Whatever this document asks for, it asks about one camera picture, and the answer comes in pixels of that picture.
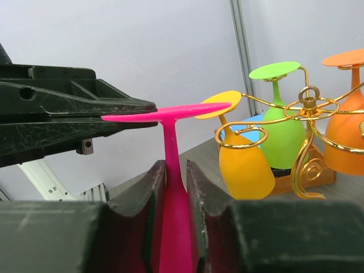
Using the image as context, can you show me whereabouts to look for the gold wire glass rack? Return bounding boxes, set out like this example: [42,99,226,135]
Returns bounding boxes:
[215,66,363,200]

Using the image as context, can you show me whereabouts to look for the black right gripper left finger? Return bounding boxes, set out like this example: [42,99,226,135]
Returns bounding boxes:
[1,160,166,272]

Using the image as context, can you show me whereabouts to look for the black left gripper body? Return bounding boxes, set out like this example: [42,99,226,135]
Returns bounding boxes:
[1,46,51,122]

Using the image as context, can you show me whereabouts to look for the yellow plastic wine glass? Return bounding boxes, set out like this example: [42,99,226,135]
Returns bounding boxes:
[196,90,275,200]

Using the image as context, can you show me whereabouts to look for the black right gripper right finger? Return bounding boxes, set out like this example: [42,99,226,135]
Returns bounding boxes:
[187,161,363,272]

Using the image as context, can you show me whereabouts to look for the blue patterned cloth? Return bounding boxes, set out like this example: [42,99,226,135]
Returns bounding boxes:
[230,114,264,142]

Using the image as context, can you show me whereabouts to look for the green plastic wine glass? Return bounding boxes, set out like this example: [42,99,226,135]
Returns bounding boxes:
[249,61,305,169]

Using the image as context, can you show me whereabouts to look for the wooden compartment tray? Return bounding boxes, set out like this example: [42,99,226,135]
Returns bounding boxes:
[269,145,336,195]

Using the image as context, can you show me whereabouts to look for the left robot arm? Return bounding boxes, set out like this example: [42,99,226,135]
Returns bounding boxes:
[1,49,157,201]

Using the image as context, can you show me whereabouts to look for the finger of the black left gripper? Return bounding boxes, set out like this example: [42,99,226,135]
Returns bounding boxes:
[1,118,157,167]
[0,64,159,117]

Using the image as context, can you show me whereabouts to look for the orange plastic wine glass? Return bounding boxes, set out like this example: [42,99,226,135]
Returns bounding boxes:
[322,49,363,176]

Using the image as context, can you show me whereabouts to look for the pink plastic wine glass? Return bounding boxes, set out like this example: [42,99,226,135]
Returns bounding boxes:
[101,102,231,272]

